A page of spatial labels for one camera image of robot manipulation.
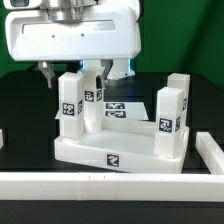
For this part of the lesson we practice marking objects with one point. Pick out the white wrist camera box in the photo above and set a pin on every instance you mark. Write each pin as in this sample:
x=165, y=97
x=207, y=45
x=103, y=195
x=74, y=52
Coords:
x=25, y=3

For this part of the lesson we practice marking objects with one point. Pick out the white L-shaped obstacle wall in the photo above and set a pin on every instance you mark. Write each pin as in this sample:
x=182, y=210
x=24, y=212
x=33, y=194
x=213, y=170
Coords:
x=111, y=186

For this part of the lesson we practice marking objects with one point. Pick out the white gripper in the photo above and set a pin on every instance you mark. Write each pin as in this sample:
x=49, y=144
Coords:
x=106, y=32

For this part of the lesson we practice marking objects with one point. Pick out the white part at left edge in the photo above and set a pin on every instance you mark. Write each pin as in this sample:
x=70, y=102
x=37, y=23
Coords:
x=1, y=139

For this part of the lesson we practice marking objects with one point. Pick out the white marker base plate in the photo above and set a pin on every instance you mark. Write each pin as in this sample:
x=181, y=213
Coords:
x=127, y=110

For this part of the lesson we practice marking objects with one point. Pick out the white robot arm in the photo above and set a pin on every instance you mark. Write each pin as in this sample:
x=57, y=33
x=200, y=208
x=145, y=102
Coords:
x=73, y=11

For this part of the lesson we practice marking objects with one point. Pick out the white desk tabletop tray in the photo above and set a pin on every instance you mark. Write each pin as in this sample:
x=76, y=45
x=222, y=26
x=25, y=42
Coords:
x=122, y=145

